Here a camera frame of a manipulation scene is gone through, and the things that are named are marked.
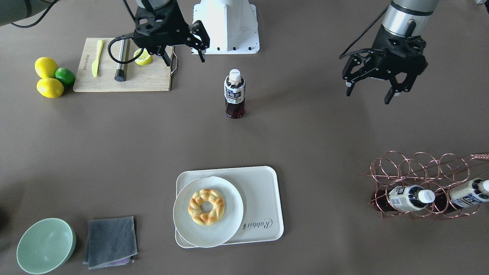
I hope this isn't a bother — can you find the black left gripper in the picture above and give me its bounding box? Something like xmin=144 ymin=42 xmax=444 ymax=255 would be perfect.
xmin=342 ymin=26 xmax=428 ymax=105

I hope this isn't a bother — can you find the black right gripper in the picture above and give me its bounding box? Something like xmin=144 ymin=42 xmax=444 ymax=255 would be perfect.
xmin=133 ymin=0 xmax=210 ymax=67

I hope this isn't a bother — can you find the tea bottle white cap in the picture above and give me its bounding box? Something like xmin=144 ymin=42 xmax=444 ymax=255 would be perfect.
xmin=224 ymin=68 xmax=246 ymax=119

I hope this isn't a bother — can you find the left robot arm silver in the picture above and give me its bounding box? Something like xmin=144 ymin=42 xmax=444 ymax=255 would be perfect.
xmin=340 ymin=0 xmax=438 ymax=104

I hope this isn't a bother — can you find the tea bottle in rack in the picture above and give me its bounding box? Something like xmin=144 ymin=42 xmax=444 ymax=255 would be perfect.
xmin=371 ymin=185 xmax=435 ymax=212
xmin=436 ymin=178 xmax=489 ymax=213

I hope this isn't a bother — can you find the white serving tray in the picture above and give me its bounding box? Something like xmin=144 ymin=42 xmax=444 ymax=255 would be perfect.
xmin=173 ymin=166 xmax=283 ymax=248

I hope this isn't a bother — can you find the halved lemon slice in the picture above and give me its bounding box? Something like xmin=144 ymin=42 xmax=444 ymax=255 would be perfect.
xmin=133 ymin=49 xmax=152 ymax=66

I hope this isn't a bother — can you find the wooden cutting board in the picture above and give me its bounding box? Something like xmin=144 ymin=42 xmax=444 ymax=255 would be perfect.
xmin=73 ymin=37 xmax=172 ymax=92

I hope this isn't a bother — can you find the metal muddler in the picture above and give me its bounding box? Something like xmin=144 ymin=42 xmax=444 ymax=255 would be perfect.
xmin=115 ymin=39 xmax=130 ymax=82

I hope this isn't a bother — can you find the yellow plastic knife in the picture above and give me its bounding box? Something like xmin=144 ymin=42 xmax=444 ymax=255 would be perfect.
xmin=91 ymin=39 xmax=104 ymax=77

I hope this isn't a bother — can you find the green lime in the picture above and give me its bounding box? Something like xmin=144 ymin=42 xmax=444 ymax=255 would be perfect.
xmin=55 ymin=67 xmax=76 ymax=86

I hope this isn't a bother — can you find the yellow lemon back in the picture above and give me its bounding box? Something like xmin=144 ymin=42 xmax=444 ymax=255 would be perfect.
xmin=34 ymin=57 xmax=59 ymax=79

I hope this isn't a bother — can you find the yellow lemon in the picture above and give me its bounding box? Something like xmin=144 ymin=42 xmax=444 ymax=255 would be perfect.
xmin=34 ymin=57 xmax=59 ymax=79
xmin=36 ymin=78 xmax=64 ymax=99

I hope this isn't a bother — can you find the yellow lemon front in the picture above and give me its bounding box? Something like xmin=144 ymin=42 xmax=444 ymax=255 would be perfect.
xmin=36 ymin=78 xmax=64 ymax=99

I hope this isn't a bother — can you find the white plate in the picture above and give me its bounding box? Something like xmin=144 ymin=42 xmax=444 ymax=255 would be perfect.
xmin=173 ymin=176 xmax=243 ymax=248

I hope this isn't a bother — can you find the grey folded cloth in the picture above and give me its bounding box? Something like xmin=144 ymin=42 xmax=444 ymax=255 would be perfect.
xmin=83 ymin=216 xmax=138 ymax=270

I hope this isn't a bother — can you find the mint green bowl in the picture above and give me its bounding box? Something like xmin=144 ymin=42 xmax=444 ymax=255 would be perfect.
xmin=17 ymin=218 xmax=76 ymax=275

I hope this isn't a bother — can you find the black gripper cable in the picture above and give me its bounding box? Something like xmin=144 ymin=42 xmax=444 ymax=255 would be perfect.
xmin=108 ymin=33 xmax=146 ymax=65

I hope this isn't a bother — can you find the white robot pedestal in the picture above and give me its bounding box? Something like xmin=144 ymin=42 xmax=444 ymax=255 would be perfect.
xmin=193 ymin=0 xmax=260 ymax=55

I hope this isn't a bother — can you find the copper wire bottle rack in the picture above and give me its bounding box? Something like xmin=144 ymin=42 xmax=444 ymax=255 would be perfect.
xmin=366 ymin=151 xmax=488 ymax=220

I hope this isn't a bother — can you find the braided ring pastry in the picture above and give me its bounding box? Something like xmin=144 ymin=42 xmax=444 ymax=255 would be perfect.
xmin=188 ymin=188 xmax=226 ymax=226

